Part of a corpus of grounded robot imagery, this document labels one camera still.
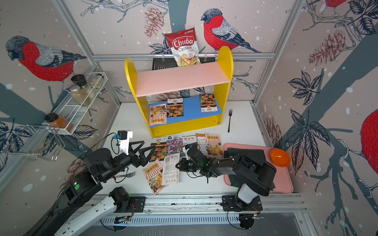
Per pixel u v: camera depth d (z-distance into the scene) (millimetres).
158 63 910
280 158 857
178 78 770
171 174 809
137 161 540
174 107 983
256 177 444
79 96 714
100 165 441
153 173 835
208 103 1012
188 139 981
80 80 726
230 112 1141
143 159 538
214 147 939
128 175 815
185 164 746
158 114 947
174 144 951
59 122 610
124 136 543
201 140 978
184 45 830
